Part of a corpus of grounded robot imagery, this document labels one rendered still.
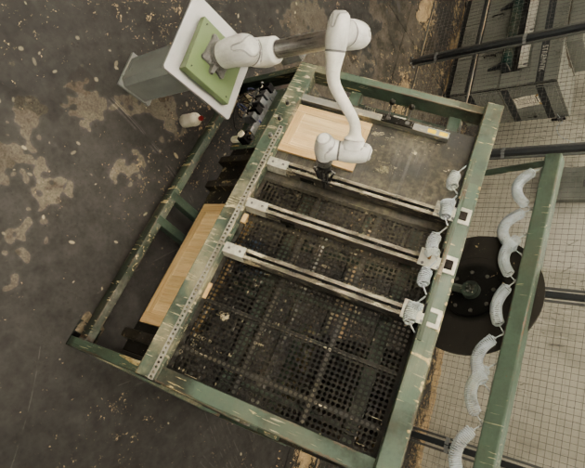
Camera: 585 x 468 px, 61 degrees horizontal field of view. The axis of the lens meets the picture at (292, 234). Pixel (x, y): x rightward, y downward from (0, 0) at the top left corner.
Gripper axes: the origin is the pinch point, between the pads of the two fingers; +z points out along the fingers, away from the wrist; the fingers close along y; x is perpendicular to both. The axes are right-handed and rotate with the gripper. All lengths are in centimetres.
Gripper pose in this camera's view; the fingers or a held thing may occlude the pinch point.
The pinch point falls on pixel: (324, 183)
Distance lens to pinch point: 283.3
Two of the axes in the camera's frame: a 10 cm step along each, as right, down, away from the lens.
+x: 3.8, -8.3, 4.0
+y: 9.2, 3.1, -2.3
